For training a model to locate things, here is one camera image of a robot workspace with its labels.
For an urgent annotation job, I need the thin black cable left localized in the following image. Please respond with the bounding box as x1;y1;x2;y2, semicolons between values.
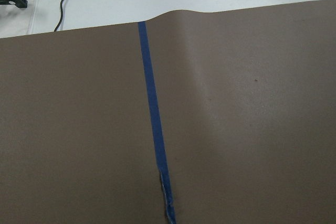
54;0;74;32

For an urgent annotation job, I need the clear plastic bag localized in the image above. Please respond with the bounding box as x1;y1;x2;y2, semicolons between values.
1;0;37;38

